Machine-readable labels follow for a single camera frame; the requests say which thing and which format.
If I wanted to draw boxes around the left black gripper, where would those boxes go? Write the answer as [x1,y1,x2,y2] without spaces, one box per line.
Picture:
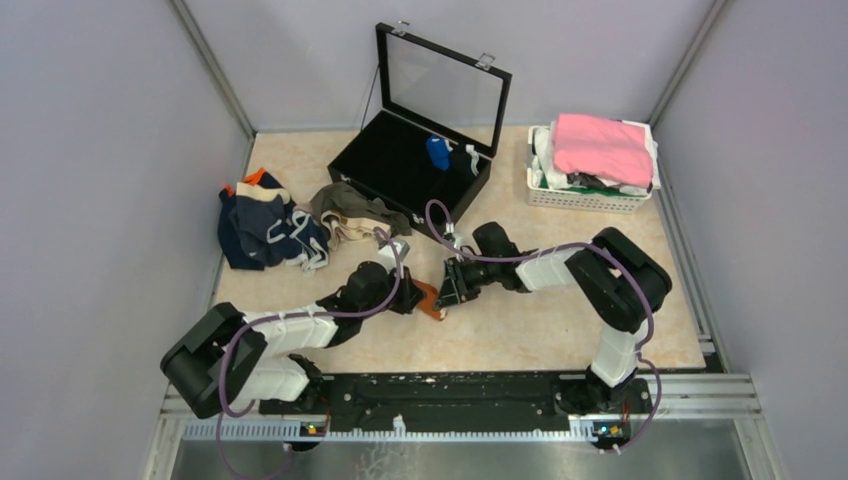
[360,262,425,320]

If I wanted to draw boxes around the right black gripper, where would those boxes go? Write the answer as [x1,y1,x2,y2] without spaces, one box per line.
[434,255,500,310]

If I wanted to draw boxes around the orange underwear white waistband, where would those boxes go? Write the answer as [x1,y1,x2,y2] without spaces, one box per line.
[413,279,447,321]

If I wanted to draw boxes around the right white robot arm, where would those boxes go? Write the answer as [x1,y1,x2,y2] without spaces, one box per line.
[434,222,673,412]

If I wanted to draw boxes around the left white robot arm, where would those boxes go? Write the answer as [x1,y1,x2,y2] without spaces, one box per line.
[160,261,427,419]

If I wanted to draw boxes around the olive beige underwear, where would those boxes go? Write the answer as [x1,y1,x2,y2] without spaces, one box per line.
[309,182,412,251]

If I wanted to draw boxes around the black white rolled underwear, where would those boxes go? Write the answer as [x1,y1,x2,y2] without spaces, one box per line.
[448,144,480,180]

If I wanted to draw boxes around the blue rolled underwear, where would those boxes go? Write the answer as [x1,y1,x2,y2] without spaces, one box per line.
[425,135,452,171]

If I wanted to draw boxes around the white clothes in basket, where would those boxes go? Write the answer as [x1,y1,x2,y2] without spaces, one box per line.
[535,119,661,196]

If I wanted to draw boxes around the black box glass lid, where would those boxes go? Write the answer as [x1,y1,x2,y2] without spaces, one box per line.
[328,23,512,235]

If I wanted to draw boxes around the white plastic basket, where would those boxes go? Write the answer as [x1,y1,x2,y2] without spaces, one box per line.
[525,125,657,214]

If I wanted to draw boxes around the navy blue clothes pile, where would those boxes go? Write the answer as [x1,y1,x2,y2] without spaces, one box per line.
[217,168,329,274]

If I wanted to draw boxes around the pink folded cloth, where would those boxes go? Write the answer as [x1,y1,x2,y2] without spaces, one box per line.
[551,113,655,189]

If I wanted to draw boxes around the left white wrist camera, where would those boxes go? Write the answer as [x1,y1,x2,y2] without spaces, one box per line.
[376,238,410,270]

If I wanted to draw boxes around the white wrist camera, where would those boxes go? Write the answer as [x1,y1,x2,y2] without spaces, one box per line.
[376,238,410,270]
[442,223,475,255]

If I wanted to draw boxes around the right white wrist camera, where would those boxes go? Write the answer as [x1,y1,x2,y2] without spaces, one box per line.
[442,223,475,255]

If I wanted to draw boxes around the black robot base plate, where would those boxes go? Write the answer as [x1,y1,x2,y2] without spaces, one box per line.
[258,371,652,433]

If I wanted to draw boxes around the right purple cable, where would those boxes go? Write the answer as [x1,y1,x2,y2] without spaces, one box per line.
[424,199,664,458]

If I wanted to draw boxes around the purple cable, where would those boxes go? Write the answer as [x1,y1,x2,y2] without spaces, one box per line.
[424,199,664,458]
[215,227,405,480]

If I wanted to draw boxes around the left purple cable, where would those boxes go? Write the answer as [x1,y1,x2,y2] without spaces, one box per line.
[215,227,405,480]

